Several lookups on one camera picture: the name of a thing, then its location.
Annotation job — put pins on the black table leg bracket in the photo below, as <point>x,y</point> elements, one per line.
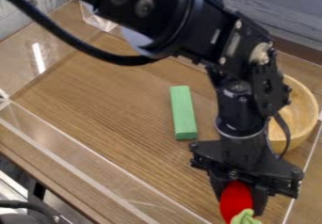
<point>36,194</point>

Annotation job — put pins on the green rectangular block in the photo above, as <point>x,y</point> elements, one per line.
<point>183,114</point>

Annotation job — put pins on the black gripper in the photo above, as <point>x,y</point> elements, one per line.
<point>270,175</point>

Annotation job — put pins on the red plush strawberry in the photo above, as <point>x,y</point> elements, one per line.
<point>237,204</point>

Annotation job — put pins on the wooden bowl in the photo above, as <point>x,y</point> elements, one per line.
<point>302,111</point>

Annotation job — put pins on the clear acrylic corner bracket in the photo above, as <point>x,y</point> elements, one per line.
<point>94,20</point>

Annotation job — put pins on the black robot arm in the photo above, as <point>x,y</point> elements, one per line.
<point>221,38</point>

